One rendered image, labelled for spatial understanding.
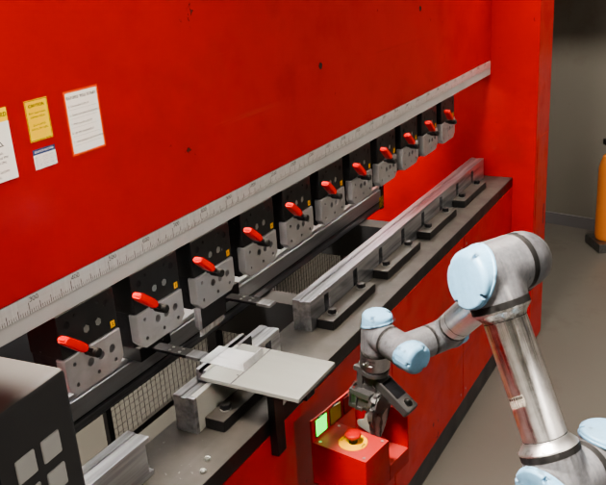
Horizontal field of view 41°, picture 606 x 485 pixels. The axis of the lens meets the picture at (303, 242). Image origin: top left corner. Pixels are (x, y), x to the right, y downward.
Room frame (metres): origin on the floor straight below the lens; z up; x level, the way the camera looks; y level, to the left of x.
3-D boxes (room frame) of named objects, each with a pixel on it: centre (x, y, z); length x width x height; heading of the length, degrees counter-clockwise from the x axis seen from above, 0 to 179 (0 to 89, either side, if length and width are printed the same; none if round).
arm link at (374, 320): (1.74, -0.16, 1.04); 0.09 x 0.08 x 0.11; 32
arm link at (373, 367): (1.75, -0.15, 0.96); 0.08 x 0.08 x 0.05
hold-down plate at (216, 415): (1.75, 0.16, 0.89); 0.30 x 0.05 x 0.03; 150
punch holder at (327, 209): (2.24, -0.06, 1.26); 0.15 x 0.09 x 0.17; 150
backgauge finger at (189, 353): (1.82, 0.37, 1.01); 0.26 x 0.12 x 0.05; 60
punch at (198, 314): (1.75, 0.23, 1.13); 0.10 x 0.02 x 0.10; 150
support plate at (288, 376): (1.67, 0.10, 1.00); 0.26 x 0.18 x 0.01; 60
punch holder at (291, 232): (2.07, 0.04, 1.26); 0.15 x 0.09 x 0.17; 150
